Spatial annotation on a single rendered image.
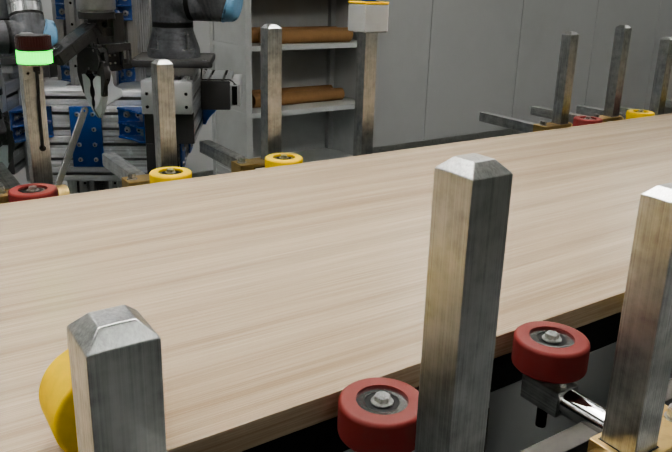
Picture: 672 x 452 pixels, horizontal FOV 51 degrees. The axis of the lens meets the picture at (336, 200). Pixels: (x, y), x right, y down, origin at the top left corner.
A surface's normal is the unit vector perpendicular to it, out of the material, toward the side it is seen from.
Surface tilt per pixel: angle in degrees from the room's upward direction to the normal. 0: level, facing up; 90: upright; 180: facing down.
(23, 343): 0
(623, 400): 90
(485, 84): 90
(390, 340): 0
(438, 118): 90
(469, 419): 90
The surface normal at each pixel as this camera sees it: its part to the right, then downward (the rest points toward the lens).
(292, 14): 0.58, 0.26
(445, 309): -0.83, 0.14
